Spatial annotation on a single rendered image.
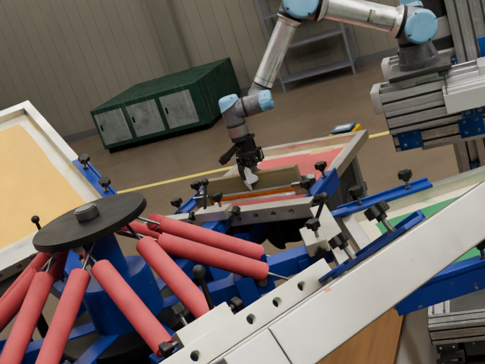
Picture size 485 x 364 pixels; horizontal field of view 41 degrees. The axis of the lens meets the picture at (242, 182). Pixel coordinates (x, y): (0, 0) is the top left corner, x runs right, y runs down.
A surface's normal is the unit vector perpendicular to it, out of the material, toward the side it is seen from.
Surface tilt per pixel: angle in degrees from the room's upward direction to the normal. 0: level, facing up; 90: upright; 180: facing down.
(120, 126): 90
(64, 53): 90
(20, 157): 32
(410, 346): 0
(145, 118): 90
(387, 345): 0
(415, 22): 94
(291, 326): 58
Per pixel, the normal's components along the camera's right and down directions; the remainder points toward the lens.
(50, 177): 0.02, -0.72
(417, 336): -0.31, -0.90
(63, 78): -0.27, 0.38
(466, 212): 0.29, -0.40
